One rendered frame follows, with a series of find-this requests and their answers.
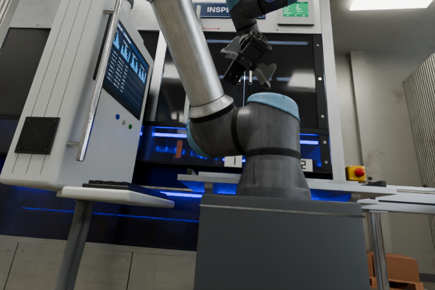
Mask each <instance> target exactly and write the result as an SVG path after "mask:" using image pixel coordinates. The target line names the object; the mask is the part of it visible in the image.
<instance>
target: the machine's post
mask: <svg viewBox="0 0 435 290"><path fill-rule="evenodd" d="M319 6H320V22H321V31H322V33H321V42H322V59H323V68H324V85H325V94H326V110H327V120H328V129H329V144H330V153H331V170H332V174H331V175H330V176H328V179H329V180H340V181H345V180H346V174H345V167H344V154H343V146H342V133H341V125H340V112H339V99H338V91H337V78H336V70H335V57H334V50H333V36H332V29H331V16H330V8H329V0H319Z"/></svg>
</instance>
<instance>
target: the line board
mask: <svg viewBox="0 0 435 290"><path fill-rule="evenodd" d="M193 4H194V8H195V11H196V10H197V5H200V6H201V13H200V16H201V17H210V18H231V16H230V14H229V10H228V7H227V4H226V3H223V2H193ZM256 19H265V15H262V16H260V17H257V18H256Z"/></svg>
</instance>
